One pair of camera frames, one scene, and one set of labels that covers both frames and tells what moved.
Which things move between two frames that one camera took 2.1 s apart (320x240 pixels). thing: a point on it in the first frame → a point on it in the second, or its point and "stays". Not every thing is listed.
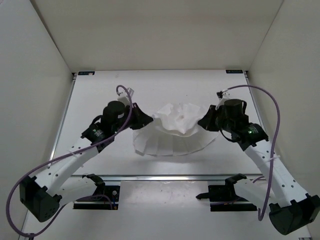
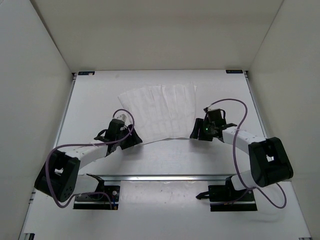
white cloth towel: [175, 130] → [163, 111]
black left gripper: [143, 118] → [133, 139]
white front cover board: [162, 210] stays
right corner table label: [234, 71] stays
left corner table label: [86, 73] stays
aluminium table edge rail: [166, 178] stays
